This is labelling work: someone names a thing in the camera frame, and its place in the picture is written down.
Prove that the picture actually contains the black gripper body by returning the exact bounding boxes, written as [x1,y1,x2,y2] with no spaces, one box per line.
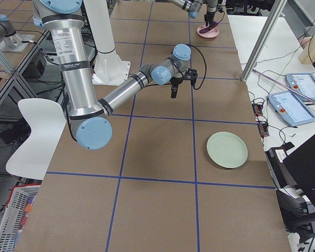
[204,11,218,26]
[170,68,198,88]

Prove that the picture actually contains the purple eggplant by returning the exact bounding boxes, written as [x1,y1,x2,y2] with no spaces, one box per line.
[199,18,223,34]

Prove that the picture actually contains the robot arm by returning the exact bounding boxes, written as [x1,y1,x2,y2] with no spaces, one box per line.
[33,1,197,150]
[168,0,219,28]

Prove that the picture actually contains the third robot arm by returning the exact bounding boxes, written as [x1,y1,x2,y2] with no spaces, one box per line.
[0,14,41,53]

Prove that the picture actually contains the pink plate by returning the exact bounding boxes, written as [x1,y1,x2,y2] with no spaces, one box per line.
[197,25,219,39]

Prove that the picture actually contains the green plate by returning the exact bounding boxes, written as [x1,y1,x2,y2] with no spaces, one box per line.
[206,132,248,169]

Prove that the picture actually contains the orange usb hub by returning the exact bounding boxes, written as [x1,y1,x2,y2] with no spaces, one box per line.
[252,103,269,138]

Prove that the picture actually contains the near teach pendant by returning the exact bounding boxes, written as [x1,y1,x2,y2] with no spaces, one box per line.
[268,91,315,127]

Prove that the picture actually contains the teach pendant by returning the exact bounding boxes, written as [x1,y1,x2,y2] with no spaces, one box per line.
[286,73,315,100]
[268,91,315,127]

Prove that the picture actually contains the far teach pendant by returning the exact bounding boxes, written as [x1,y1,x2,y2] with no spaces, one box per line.
[286,73,315,100]

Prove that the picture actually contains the black computer box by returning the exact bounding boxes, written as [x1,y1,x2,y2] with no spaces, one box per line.
[265,146,298,188]

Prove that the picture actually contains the pink grabber stick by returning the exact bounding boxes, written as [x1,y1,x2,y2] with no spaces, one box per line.
[252,69,315,104]

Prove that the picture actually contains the white chair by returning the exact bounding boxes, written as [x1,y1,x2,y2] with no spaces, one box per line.
[6,98,66,180]

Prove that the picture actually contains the white plastic basket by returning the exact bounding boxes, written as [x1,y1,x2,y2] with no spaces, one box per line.
[0,184,40,251]

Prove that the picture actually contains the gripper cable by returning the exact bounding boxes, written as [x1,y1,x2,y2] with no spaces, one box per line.
[187,44,207,90]

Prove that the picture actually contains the aluminium frame post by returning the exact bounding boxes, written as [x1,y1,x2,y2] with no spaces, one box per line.
[240,0,287,82]

